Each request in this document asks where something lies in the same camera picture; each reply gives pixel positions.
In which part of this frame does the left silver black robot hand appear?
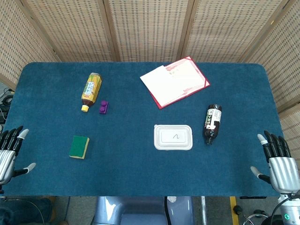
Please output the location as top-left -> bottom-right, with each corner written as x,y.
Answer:
0,126 -> 37,186

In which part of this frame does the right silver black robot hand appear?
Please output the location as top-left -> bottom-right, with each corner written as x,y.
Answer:
250,130 -> 300,194

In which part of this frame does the green yellow sponge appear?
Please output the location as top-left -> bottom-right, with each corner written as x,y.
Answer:
68,135 -> 90,160

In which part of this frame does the white plastic container lid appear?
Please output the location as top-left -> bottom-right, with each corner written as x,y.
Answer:
153,124 -> 194,151

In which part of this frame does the chrome chair base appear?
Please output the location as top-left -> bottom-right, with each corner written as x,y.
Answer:
243,209 -> 270,225

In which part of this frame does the dark tea bottle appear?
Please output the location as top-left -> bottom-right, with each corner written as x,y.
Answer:
202,104 -> 223,145

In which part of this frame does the grey metal table leg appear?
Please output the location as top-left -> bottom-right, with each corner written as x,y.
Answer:
200,196 -> 208,225

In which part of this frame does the purple toy brick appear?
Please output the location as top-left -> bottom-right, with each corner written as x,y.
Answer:
98,100 -> 110,115

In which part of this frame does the yellow label tea bottle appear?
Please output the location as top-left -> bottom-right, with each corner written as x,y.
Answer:
81,72 -> 103,113

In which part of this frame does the red folder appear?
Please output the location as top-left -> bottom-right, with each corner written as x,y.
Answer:
140,56 -> 211,110

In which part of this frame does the blue carpet table cover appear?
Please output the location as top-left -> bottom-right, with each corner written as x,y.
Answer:
0,61 -> 285,197

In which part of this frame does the blue-grey robot torso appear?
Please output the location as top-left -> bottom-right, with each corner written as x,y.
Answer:
92,196 -> 195,225

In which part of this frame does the white paper sheet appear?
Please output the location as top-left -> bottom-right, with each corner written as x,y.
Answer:
140,65 -> 172,99

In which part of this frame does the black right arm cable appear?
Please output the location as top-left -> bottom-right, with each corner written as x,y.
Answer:
272,194 -> 294,225

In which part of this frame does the black cable bundle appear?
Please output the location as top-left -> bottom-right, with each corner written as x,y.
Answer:
0,87 -> 15,125

